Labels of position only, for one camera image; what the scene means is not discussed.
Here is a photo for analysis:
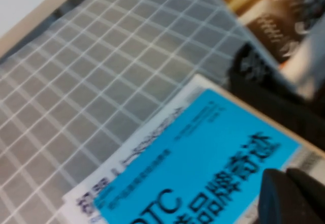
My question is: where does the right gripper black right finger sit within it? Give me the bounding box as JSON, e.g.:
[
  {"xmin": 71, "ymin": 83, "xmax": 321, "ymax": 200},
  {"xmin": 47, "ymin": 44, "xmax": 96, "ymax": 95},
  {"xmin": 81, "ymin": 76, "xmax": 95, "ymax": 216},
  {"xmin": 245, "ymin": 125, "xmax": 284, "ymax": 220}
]
[{"xmin": 286, "ymin": 168, "xmax": 325, "ymax": 221}]

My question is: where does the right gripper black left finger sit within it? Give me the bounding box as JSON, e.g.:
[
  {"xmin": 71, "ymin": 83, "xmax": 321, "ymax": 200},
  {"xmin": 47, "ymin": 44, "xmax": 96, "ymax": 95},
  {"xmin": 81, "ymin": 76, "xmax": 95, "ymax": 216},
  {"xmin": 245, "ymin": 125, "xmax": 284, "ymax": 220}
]
[{"xmin": 258, "ymin": 168, "xmax": 325, "ymax": 224}]

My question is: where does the black mesh plastic book stand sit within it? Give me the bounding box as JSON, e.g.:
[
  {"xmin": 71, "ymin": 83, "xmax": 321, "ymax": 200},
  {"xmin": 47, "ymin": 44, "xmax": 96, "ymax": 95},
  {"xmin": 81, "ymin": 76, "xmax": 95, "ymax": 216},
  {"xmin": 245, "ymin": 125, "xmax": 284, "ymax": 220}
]
[{"xmin": 227, "ymin": 41, "xmax": 325, "ymax": 164}]

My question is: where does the Billion Dollar Brand Club book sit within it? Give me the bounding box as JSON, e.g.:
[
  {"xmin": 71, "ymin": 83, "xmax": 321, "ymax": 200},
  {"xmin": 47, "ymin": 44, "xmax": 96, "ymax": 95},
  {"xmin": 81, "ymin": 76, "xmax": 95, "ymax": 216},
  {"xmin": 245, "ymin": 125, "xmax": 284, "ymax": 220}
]
[{"xmin": 93, "ymin": 81, "xmax": 325, "ymax": 224}]

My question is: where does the white intelligent systems book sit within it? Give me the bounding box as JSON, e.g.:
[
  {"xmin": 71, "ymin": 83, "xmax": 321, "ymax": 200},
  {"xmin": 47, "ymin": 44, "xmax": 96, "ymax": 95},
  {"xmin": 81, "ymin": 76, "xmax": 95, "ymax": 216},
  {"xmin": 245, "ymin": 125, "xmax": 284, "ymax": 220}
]
[{"xmin": 62, "ymin": 74, "xmax": 216, "ymax": 224}]

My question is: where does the grey checked tablecloth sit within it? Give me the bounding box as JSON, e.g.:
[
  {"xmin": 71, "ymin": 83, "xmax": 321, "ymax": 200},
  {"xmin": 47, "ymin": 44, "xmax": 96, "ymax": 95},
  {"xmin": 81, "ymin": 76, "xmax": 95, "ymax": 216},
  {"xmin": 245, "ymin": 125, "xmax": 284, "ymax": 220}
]
[{"xmin": 0, "ymin": 0, "xmax": 280, "ymax": 224}]

